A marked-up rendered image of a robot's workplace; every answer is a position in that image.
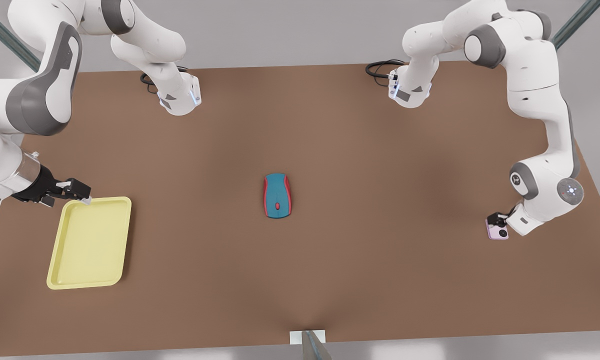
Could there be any silver frame post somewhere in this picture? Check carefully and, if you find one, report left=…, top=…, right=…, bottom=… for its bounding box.
left=0, top=5, right=42, bottom=72
left=301, top=330, right=334, bottom=360
left=551, top=0, right=600, bottom=51

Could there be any yellow rectangular tray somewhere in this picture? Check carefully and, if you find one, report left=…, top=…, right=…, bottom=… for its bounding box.
left=46, top=196, right=132, bottom=291

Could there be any white frame post foot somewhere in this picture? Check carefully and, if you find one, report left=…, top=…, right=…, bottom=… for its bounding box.
left=289, top=329, right=327, bottom=346

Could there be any small pink phone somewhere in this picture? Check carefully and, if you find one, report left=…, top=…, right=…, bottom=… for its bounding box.
left=486, top=219, right=510, bottom=241

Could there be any black cable loop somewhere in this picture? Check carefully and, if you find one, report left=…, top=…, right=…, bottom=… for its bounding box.
left=139, top=66, right=191, bottom=94
left=365, top=59, right=407, bottom=88

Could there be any teal and red computer mouse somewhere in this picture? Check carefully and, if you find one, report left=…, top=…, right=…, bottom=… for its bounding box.
left=263, top=173, right=292, bottom=219

